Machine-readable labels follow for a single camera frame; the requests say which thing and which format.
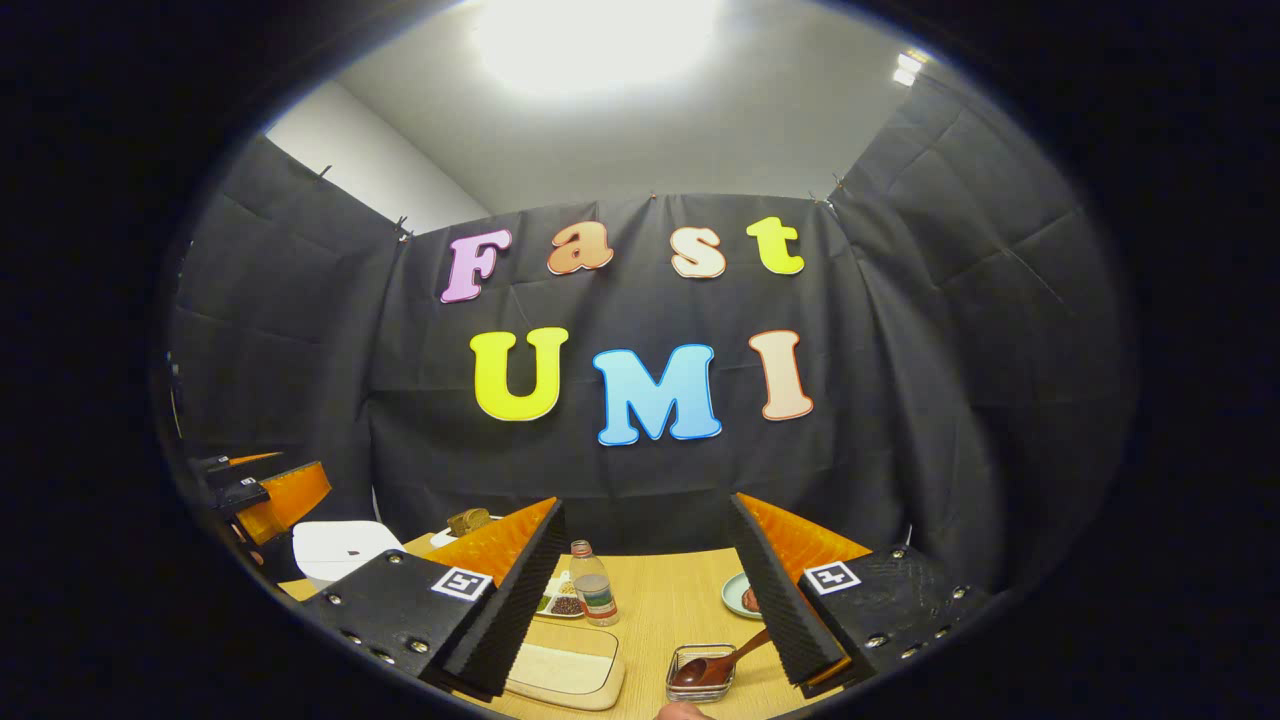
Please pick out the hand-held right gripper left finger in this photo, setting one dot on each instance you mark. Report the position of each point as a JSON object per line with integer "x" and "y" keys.
{"x": 510, "y": 610}

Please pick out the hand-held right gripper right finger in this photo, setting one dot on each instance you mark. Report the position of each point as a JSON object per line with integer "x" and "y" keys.
{"x": 780, "y": 610}

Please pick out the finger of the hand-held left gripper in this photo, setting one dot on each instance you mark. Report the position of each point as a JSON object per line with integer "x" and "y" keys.
{"x": 255, "y": 460}
{"x": 290, "y": 500}

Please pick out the white rice cooker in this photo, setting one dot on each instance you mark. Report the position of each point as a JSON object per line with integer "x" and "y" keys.
{"x": 340, "y": 550}

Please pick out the brown wooden spoon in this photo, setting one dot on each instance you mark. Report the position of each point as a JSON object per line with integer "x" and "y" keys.
{"x": 700, "y": 668}

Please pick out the red meat slices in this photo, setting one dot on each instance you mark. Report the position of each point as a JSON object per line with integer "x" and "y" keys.
{"x": 750, "y": 600}

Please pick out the pale green plate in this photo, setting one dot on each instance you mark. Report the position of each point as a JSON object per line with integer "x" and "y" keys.
{"x": 733, "y": 595}

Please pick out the white divided grain dish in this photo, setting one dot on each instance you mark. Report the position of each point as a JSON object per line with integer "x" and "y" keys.
{"x": 562, "y": 600}

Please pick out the clear plastic bottle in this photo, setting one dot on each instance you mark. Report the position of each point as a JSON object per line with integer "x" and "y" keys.
{"x": 595, "y": 590}

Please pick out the brown bread slices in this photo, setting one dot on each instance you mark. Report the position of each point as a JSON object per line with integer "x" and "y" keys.
{"x": 468, "y": 522}

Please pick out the white toaster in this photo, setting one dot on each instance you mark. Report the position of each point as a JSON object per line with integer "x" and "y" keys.
{"x": 442, "y": 538}

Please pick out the black backdrop cloth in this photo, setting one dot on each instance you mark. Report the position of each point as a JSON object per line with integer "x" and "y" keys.
{"x": 950, "y": 350}

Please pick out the large ceiling light panel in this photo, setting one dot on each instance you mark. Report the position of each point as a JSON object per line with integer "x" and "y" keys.
{"x": 600, "y": 40}

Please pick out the small ceiling light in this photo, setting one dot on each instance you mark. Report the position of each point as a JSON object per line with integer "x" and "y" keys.
{"x": 908, "y": 68}

